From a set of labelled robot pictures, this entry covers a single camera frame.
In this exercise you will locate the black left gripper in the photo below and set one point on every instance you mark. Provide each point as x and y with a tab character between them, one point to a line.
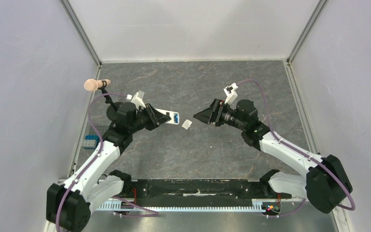
156	118

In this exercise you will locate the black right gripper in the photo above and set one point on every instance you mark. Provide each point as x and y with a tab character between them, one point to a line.
218	113

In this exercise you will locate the white remote control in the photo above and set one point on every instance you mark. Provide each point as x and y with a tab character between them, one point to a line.
170	115

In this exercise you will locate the white battery cover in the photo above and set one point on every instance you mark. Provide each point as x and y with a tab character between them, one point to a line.
187	124

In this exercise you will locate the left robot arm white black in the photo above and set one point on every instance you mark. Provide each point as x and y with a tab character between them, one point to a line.
70	205

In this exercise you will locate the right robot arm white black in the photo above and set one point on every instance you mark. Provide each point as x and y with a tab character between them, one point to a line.
320	180

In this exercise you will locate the grey lego baseplate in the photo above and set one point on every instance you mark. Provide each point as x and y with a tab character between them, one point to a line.
92	135

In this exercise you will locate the blue lego brick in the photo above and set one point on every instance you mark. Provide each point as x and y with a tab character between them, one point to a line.
89	144

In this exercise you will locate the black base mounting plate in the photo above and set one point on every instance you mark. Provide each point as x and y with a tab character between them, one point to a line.
197	192

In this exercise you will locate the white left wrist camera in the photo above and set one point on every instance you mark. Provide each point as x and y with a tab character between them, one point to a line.
137	99

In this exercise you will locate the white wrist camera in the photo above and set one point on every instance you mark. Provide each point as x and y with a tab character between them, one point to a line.
230	92
137	99

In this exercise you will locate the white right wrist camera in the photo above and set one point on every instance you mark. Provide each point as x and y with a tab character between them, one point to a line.
230	92

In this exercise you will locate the white cable duct strip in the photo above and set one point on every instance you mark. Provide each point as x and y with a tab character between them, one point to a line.
116	205

